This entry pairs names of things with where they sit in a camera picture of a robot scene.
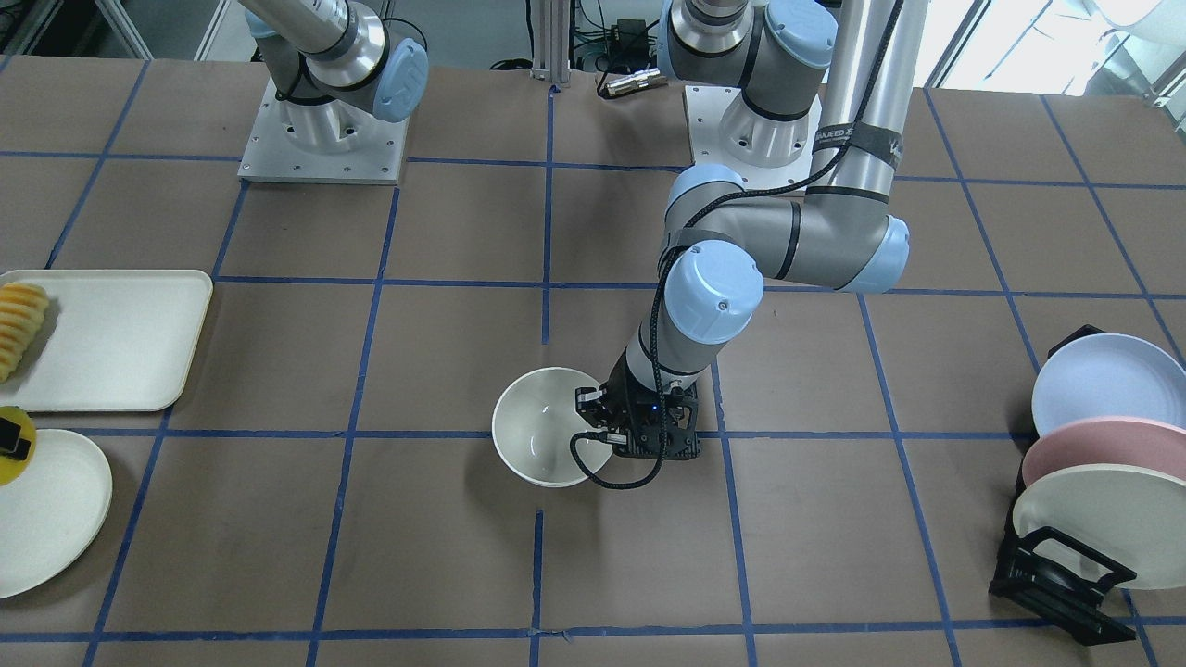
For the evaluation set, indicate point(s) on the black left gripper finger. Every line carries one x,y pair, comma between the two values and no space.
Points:
594,406

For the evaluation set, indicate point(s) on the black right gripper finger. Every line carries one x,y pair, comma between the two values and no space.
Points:
12,440

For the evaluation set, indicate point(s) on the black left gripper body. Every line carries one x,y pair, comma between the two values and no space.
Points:
618,405

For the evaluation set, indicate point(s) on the yellow lemon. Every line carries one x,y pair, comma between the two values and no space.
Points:
10,469

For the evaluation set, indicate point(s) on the white ceramic bowl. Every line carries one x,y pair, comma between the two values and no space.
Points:
533,423

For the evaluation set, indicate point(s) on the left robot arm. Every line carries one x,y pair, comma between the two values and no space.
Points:
836,83

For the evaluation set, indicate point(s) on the cream round plate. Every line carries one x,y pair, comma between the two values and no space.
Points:
54,510

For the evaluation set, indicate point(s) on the sliced yellow bread loaf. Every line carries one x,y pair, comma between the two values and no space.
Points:
23,308

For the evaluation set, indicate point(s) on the white rectangular tray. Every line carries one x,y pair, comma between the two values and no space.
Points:
113,340

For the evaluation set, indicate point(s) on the silver metal cylinder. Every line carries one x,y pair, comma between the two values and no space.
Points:
636,82

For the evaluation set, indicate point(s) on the light blue plate in rack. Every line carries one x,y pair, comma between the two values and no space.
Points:
1108,374

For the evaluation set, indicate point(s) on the pink plate in rack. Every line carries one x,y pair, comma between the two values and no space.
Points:
1132,441

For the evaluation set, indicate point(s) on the black plate rack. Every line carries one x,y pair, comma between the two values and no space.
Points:
1052,591

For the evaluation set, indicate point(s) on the cream plate in rack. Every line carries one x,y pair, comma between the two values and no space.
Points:
1133,515

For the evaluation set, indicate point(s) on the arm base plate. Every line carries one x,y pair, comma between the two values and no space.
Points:
713,130
332,143

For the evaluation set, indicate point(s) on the aluminium frame post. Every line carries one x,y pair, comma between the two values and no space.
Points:
550,23

